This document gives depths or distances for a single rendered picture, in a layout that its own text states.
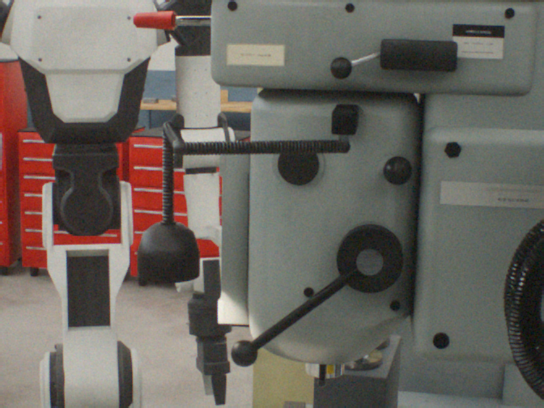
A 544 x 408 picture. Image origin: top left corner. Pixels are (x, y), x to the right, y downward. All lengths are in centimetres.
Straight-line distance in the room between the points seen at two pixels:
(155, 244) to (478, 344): 37
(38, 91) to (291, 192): 88
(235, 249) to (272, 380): 195
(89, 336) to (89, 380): 8
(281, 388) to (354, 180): 209
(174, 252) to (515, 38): 43
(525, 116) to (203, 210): 100
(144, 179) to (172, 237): 485
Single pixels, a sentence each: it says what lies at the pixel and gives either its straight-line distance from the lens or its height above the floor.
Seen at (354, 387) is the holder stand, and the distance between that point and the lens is 151.
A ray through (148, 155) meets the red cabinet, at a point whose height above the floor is 88.
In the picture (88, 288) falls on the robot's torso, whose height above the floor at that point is 118.
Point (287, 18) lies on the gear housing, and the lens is 95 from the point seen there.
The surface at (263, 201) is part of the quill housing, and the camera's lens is 100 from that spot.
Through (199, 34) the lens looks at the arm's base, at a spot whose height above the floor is 168.
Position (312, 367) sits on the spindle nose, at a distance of 112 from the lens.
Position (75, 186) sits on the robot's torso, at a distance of 180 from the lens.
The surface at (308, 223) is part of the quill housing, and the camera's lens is 99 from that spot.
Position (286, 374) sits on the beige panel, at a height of 59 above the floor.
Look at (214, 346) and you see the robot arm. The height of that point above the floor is 106.
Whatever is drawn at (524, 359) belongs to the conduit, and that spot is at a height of 141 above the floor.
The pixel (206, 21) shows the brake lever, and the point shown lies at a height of 170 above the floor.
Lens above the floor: 169
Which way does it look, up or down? 11 degrees down
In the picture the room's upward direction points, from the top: 1 degrees clockwise
